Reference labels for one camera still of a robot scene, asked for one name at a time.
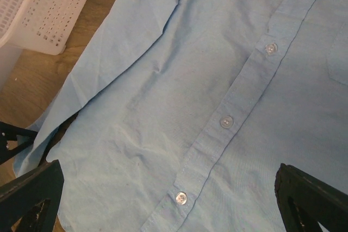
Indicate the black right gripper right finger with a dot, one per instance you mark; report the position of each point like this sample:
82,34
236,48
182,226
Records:
308,204

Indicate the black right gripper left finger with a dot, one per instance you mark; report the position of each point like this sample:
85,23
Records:
33,199

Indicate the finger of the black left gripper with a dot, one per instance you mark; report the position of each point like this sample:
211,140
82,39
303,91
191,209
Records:
23,137

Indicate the light blue button shirt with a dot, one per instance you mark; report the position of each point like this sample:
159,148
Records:
178,114

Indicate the white perforated plastic basket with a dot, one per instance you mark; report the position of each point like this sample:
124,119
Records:
37,25

